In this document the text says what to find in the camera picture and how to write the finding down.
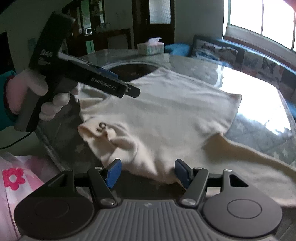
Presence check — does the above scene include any cream white sweater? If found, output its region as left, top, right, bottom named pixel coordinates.
left=78, top=68, right=295, bottom=207

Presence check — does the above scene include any teal sleeve left forearm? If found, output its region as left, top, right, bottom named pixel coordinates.
left=0, top=71, right=18, bottom=131

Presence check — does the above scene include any white gloved left hand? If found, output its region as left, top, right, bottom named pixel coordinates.
left=5, top=68, right=82, bottom=122

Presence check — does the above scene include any round black induction cooktop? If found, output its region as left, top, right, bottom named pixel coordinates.
left=109, top=63, right=158, bottom=82

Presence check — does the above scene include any dark glass cabinet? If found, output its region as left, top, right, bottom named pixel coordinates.
left=62, top=1, right=134, bottom=57

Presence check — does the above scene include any tissue box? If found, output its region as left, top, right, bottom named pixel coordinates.
left=137, top=38, right=165, bottom=56

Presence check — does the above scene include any dark wooden door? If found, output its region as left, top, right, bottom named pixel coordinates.
left=132, top=0, right=175, bottom=49

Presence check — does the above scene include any pink flower fabric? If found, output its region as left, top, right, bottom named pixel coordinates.
left=1, top=152, right=60, bottom=240

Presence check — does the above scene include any left butterfly cushion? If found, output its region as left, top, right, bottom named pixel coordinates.
left=191, top=40, right=238, bottom=67

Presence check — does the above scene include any butterfly cushion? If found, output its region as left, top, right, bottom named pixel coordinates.
left=191, top=40, right=238, bottom=67
left=241, top=51, right=284, bottom=88

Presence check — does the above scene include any grey quilted star tablecloth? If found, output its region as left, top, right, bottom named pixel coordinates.
left=36, top=49, right=296, bottom=241

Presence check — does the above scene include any right butterfly cushion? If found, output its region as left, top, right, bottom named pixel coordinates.
left=241, top=51, right=284, bottom=88

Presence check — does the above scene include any blue sofa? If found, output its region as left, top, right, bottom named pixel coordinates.
left=165, top=35, right=295, bottom=118

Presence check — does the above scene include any window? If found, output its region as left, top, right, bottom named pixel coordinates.
left=225, top=0, right=296, bottom=52

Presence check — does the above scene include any black cable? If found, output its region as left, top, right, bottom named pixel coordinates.
left=0, top=131, right=33, bottom=150

